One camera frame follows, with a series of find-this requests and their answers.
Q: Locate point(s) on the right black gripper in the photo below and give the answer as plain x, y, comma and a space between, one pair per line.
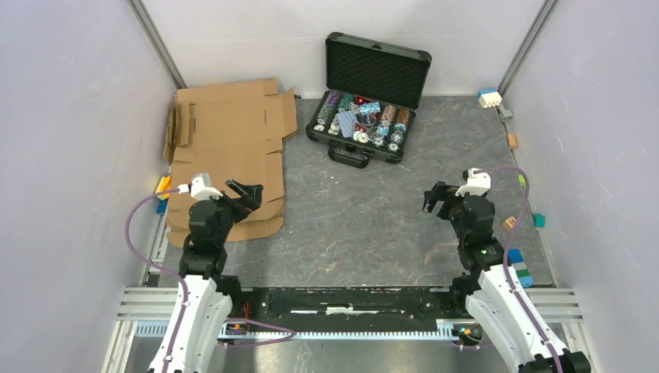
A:
441, 191

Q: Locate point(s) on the small orange wooden block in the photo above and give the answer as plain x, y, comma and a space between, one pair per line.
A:
512, 141

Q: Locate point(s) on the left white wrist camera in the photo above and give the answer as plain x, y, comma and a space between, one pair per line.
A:
200, 188

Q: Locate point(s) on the wooden letter cube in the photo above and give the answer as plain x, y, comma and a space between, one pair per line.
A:
509, 223

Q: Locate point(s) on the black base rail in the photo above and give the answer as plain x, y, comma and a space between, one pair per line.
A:
350, 310

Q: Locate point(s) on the black poker chip case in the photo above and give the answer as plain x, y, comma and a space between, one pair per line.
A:
373, 91

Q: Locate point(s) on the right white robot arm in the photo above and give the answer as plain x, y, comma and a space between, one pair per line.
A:
491, 291

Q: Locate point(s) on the small teal block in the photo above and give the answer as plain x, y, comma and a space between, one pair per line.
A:
539, 220

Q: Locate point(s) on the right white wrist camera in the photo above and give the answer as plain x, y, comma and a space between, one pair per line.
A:
477, 183

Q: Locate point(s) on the small grey block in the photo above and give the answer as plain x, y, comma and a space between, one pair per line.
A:
504, 114

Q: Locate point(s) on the flat cardboard sheet stack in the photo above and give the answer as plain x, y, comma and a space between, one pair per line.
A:
261, 223

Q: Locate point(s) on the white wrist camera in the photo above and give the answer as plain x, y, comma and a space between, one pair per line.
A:
477, 183
200, 188

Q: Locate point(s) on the yellow orange toy block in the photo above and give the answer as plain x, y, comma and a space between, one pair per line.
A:
163, 185

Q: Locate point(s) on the small blue block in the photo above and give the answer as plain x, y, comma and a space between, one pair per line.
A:
162, 207

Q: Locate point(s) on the blue white toy block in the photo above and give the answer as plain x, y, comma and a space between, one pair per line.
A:
489, 97

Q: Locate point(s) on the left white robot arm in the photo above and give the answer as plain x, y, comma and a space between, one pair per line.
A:
205, 297

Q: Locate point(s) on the blue white green block stack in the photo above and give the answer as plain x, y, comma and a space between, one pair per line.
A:
520, 268

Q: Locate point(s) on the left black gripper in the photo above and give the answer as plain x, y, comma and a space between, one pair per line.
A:
249, 200

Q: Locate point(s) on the brown cardboard box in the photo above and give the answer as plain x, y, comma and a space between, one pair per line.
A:
234, 131

